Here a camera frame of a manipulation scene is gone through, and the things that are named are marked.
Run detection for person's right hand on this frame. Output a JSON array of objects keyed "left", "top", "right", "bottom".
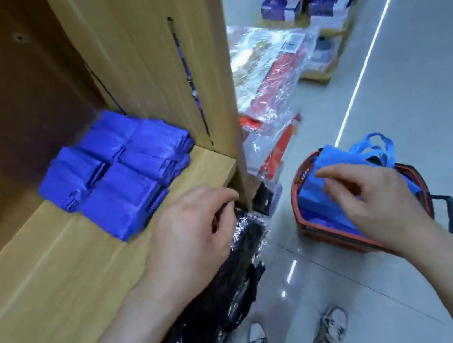
[{"left": 313, "top": 150, "right": 441, "bottom": 265}]

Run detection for person's left hand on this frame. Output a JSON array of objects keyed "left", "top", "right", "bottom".
[{"left": 128, "top": 180, "right": 256, "bottom": 315}]

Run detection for red shopping basket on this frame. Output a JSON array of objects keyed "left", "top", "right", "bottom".
[{"left": 283, "top": 128, "right": 453, "bottom": 265}]

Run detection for heap of blue bags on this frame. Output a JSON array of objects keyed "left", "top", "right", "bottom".
[{"left": 289, "top": 127, "right": 429, "bottom": 247}]

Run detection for wooden shelf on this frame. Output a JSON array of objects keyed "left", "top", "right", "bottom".
[{"left": 0, "top": 0, "right": 279, "bottom": 343}]

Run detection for person's right shoe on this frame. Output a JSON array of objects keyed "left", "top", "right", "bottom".
[{"left": 303, "top": 303, "right": 353, "bottom": 343}]

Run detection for black plastic-wrapped bag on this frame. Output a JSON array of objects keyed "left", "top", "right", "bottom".
[{"left": 116, "top": 206, "right": 286, "bottom": 343}]

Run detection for red packaged goods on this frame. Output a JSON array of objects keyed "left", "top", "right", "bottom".
[{"left": 225, "top": 14, "right": 332, "bottom": 131}]

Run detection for distant wooden display rack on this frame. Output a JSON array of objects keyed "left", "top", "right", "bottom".
[{"left": 253, "top": 0, "right": 407, "bottom": 94}]

